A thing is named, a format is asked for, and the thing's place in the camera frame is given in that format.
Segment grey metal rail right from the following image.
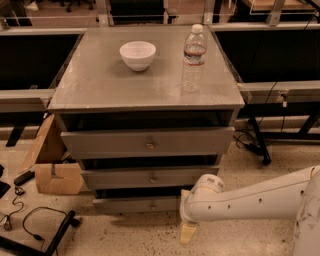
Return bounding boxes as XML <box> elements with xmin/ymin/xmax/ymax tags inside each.
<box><xmin>237</xmin><ymin>80</ymin><xmax>320</xmax><ymax>104</ymax></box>

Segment black cable on floor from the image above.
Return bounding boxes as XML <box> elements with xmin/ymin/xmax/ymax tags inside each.
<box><xmin>0</xmin><ymin>186</ymin><xmax>26</xmax><ymax>232</ymax></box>

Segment grey middle drawer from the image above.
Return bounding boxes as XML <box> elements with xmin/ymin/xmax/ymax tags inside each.
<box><xmin>81</xmin><ymin>166</ymin><xmax>219</xmax><ymax>190</ymax></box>

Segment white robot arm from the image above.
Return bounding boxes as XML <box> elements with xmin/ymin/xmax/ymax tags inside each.
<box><xmin>179</xmin><ymin>165</ymin><xmax>320</xmax><ymax>256</ymax></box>

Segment brown cardboard box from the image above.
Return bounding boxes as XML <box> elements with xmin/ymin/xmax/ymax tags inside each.
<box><xmin>19</xmin><ymin>114</ymin><xmax>84</xmax><ymax>195</ymax></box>

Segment grey metal rail left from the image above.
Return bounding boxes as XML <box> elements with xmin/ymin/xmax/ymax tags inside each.
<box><xmin>0</xmin><ymin>89</ymin><xmax>55</xmax><ymax>113</ymax></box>

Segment black floor stand frame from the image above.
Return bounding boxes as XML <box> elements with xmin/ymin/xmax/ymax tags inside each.
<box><xmin>0</xmin><ymin>210</ymin><xmax>80</xmax><ymax>256</ymax></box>

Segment black cables near leg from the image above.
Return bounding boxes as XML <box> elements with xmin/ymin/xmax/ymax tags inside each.
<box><xmin>232</xmin><ymin>128</ymin><xmax>264</xmax><ymax>156</ymax></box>

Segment grey bottom drawer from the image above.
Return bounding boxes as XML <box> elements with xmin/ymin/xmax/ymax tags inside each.
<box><xmin>93</xmin><ymin>196</ymin><xmax>180</xmax><ymax>215</ymax></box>

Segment grey wooden drawer cabinet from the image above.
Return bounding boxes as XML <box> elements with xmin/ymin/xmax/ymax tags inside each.
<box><xmin>49</xmin><ymin>26</ymin><xmax>244</xmax><ymax>199</ymax></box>

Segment grey metal rail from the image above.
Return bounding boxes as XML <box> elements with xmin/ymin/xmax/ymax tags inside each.
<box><xmin>237</xmin><ymin>80</ymin><xmax>320</xmax><ymax>104</ymax></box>
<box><xmin>0</xmin><ymin>89</ymin><xmax>55</xmax><ymax>113</ymax></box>

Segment black table leg right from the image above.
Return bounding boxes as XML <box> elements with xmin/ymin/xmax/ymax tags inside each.
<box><xmin>249</xmin><ymin>116</ymin><xmax>271</xmax><ymax>165</ymax></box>

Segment white ceramic bowl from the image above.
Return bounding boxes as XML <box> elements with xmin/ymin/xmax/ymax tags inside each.
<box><xmin>119</xmin><ymin>41</ymin><xmax>156</xmax><ymax>71</ymax></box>

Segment grey top drawer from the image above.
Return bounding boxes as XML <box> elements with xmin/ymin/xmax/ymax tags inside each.
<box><xmin>61</xmin><ymin>127</ymin><xmax>234</xmax><ymax>159</ymax></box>

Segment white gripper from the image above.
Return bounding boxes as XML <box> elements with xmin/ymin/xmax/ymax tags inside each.
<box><xmin>179</xmin><ymin>174</ymin><xmax>225</xmax><ymax>245</ymax></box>

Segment clear plastic water bottle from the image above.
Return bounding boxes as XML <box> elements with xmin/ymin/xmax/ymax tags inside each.
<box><xmin>182</xmin><ymin>24</ymin><xmax>207</xmax><ymax>92</ymax></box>

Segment grey drawer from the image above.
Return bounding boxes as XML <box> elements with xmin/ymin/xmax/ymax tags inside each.
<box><xmin>93</xmin><ymin>196</ymin><xmax>180</xmax><ymax>215</ymax></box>
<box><xmin>61</xmin><ymin>127</ymin><xmax>234</xmax><ymax>159</ymax></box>
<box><xmin>81</xmin><ymin>166</ymin><xmax>219</xmax><ymax>190</ymax></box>

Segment black rectangular device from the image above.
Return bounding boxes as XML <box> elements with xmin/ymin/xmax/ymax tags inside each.
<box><xmin>14</xmin><ymin>170</ymin><xmax>35</xmax><ymax>186</ymax></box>

